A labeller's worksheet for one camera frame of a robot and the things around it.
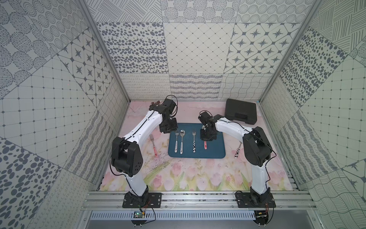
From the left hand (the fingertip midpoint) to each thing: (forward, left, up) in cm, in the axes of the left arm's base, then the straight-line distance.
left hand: (174, 128), depth 86 cm
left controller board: (-42, +16, -17) cm, 48 cm away
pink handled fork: (+1, +17, -15) cm, 23 cm away
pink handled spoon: (-5, -20, -12) cm, 24 cm away
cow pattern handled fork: (-3, -13, -14) cm, 19 cm away
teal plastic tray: (-2, -7, -15) cm, 17 cm away
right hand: (-1, -20, -12) cm, 24 cm away
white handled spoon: (+4, -4, -13) cm, 14 cm away
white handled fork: (-6, -1, -14) cm, 16 cm away
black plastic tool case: (+28, -51, -14) cm, 60 cm away
